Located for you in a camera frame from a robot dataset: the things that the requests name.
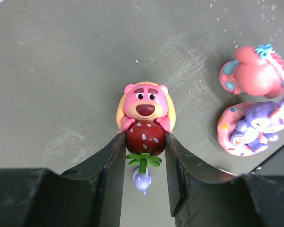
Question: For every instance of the purple bunny donut toy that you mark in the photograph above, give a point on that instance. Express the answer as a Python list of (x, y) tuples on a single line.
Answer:
[(246, 128)]

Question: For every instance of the small purple bear toy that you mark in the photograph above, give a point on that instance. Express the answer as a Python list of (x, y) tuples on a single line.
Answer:
[(142, 181)]

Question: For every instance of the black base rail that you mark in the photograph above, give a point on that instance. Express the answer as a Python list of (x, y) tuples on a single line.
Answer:
[(273, 165)]

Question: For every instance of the pink bear strawberry toy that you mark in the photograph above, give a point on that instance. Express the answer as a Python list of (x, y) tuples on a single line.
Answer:
[(145, 114)]

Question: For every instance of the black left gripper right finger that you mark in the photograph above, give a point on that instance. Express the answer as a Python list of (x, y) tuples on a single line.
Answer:
[(201, 195)]

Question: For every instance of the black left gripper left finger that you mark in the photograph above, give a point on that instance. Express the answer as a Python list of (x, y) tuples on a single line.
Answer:
[(86, 195)]

